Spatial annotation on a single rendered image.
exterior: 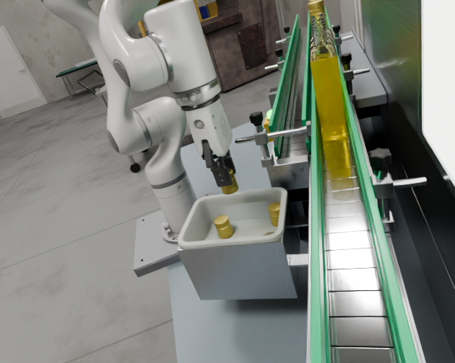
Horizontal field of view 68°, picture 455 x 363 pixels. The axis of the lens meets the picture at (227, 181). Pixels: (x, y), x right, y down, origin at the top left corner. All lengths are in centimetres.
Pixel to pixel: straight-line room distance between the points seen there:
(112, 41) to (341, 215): 46
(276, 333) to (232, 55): 496
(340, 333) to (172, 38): 47
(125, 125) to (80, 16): 27
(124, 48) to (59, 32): 1057
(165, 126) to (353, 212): 59
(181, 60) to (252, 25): 508
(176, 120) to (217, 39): 444
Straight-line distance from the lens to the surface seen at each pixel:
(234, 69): 554
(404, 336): 35
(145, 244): 118
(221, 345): 85
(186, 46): 58
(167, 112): 100
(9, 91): 1167
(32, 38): 1130
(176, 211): 107
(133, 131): 97
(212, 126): 60
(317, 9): 89
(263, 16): 573
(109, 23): 60
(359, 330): 45
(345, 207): 61
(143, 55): 56
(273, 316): 86
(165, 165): 102
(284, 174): 78
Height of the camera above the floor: 142
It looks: 29 degrees down
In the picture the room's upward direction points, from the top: 19 degrees counter-clockwise
